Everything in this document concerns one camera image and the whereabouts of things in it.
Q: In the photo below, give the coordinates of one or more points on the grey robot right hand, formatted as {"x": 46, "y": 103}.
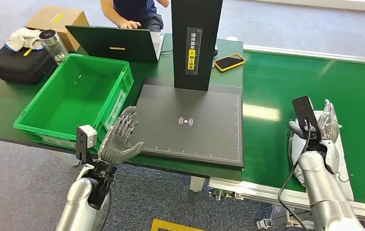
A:
{"x": 328, "y": 127}

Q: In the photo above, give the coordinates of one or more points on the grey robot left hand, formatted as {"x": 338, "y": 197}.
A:
{"x": 118, "y": 150}

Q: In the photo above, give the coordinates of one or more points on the white red-printed poly package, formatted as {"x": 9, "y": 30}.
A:
{"x": 343, "y": 178}

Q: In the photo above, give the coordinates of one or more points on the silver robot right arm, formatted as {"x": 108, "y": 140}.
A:
{"x": 322, "y": 191}

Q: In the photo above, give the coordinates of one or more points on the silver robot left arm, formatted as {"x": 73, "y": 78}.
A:
{"x": 77, "y": 204}

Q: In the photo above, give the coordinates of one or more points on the green conveyor belt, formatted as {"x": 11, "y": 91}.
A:
{"x": 313, "y": 83}

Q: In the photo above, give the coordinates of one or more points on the black inbound scanner machine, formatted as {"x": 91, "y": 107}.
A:
{"x": 185, "y": 105}

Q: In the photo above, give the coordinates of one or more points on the black yellow machine label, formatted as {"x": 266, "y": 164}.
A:
{"x": 193, "y": 51}

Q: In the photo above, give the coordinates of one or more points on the brown cardboard box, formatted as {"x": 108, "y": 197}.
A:
{"x": 70, "y": 22}

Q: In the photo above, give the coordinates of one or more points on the white table leg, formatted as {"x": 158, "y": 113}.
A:
{"x": 197, "y": 184}
{"x": 66, "y": 157}

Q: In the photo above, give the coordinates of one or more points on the green plastic crate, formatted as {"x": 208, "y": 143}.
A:
{"x": 74, "y": 95}

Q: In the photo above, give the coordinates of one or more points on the yellow floor tape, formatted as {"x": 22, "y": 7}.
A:
{"x": 169, "y": 226}

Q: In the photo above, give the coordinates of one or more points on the yellow laptop sticker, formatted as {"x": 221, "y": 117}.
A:
{"x": 117, "y": 48}

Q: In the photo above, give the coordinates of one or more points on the dark laptop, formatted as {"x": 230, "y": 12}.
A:
{"x": 115, "y": 38}

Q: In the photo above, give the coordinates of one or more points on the phone in yellow case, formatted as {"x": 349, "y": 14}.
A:
{"x": 229, "y": 62}

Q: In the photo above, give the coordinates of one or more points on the glass jar black lid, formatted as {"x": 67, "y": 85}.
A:
{"x": 54, "y": 47}

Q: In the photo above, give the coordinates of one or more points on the person's hand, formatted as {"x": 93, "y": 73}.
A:
{"x": 130, "y": 24}

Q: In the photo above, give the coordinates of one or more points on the black carrying case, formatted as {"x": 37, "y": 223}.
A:
{"x": 16, "y": 67}

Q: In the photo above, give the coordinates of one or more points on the yellow tape on case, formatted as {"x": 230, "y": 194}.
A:
{"x": 27, "y": 52}

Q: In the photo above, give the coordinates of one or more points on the person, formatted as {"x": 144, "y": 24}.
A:
{"x": 134, "y": 9}

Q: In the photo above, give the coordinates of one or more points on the yellow tape on cardboard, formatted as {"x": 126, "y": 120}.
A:
{"x": 57, "y": 18}

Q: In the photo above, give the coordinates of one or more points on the white cloth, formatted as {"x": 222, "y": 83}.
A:
{"x": 23, "y": 38}

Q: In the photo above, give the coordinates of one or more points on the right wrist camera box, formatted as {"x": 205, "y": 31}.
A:
{"x": 305, "y": 114}

